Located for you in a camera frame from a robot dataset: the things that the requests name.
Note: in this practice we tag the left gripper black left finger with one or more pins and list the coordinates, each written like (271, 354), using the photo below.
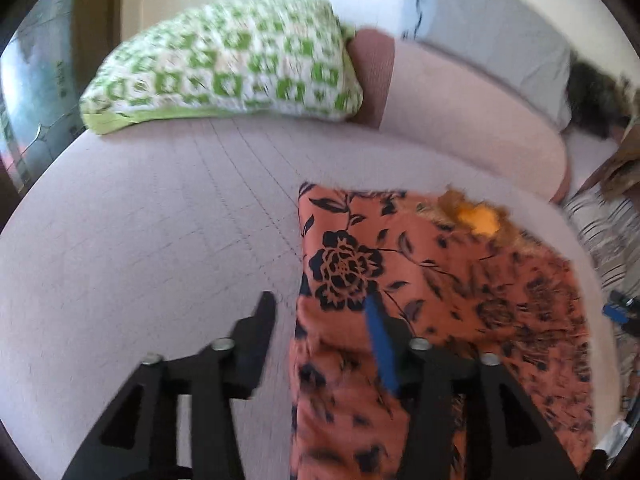
(173, 419)

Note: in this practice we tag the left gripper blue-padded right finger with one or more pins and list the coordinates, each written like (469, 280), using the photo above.
(506, 436)

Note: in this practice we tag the orange black floral garment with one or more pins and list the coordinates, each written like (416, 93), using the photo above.
(449, 284)

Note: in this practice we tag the striped white brown cloth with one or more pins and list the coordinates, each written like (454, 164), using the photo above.
(609, 232)

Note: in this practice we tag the brown crumpled cloth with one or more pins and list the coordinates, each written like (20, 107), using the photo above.
(619, 174)

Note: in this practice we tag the dark furry item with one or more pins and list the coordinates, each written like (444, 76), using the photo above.
(598, 102)

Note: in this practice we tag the pink bolster cushion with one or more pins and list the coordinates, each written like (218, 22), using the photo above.
(423, 94)

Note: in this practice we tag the grey pillow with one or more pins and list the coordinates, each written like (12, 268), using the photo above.
(506, 40)

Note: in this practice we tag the stained glass window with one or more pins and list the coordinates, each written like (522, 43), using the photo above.
(39, 95)

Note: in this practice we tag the green white patterned pillow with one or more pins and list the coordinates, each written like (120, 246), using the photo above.
(230, 57)

